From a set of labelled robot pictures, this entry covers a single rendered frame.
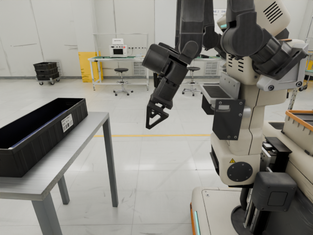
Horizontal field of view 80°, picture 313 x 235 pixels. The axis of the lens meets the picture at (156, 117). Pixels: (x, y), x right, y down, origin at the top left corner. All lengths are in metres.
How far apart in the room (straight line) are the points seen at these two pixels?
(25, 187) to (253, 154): 0.82
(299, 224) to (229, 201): 0.50
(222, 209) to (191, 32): 1.07
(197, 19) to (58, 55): 6.66
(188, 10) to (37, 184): 0.69
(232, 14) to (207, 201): 1.09
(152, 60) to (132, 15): 5.91
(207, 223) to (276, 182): 0.53
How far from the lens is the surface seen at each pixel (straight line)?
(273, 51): 0.58
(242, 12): 0.55
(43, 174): 0.79
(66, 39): 6.91
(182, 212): 1.63
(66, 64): 7.00
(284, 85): 0.62
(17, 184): 0.79
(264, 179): 0.84
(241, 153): 0.83
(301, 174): 0.93
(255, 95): 0.78
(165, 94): 0.54
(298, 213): 0.98
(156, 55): 0.53
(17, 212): 1.94
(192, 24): 0.52
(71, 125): 1.05
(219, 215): 1.29
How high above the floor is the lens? 1.24
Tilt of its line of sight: 23 degrees down
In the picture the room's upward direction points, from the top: straight up
